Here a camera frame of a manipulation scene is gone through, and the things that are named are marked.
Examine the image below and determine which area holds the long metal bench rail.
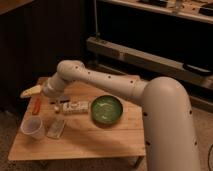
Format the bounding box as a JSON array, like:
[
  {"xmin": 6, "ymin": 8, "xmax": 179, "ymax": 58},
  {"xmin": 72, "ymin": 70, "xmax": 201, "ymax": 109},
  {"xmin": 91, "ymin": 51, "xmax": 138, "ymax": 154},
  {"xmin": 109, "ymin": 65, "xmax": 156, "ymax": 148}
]
[{"xmin": 86, "ymin": 37, "xmax": 213, "ymax": 94}]

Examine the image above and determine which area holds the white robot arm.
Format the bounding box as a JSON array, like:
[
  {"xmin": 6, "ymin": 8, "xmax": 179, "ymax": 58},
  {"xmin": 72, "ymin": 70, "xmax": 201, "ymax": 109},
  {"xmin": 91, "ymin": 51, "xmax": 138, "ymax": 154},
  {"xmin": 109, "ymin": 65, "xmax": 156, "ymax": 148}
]
[{"xmin": 20, "ymin": 60, "xmax": 201, "ymax": 171}]

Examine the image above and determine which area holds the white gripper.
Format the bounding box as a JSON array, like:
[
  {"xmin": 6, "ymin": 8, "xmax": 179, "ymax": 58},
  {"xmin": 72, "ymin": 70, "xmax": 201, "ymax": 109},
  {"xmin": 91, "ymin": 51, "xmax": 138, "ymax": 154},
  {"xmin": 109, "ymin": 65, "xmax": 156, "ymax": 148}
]
[{"xmin": 20, "ymin": 75, "xmax": 67, "ymax": 98}]

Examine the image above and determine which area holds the background shelf with items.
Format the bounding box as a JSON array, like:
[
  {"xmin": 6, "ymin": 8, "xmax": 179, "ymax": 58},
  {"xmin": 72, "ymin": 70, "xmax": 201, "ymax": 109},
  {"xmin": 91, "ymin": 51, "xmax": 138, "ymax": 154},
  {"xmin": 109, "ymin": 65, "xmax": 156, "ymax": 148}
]
[{"xmin": 101, "ymin": 0, "xmax": 213, "ymax": 24}]

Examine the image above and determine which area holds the clear plastic packet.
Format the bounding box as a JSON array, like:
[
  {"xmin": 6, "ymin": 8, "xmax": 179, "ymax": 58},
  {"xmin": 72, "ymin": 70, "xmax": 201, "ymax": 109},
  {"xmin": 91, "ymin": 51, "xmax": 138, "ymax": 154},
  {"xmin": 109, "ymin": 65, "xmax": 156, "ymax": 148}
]
[{"xmin": 47, "ymin": 119, "xmax": 65, "ymax": 139}]

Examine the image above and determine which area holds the white ceramic cup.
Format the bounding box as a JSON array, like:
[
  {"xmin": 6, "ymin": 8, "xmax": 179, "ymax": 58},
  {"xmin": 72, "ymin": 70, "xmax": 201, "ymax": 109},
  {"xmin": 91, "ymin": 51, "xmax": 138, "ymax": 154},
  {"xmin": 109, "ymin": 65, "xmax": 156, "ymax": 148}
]
[{"xmin": 20, "ymin": 116, "xmax": 45, "ymax": 140}]

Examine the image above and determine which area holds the wooden table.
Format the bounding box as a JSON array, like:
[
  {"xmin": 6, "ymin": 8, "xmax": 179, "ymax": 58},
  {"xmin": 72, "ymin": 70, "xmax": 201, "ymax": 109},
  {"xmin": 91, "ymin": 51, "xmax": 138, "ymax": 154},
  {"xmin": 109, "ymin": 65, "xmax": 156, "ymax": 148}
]
[{"xmin": 7, "ymin": 76, "xmax": 146, "ymax": 168}]

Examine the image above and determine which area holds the green ceramic bowl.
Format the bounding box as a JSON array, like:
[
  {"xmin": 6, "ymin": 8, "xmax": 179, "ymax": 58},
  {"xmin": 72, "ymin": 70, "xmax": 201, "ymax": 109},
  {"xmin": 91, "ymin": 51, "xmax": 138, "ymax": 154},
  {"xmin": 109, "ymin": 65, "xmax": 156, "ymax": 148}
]
[{"xmin": 90, "ymin": 95, "xmax": 123, "ymax": 125}]

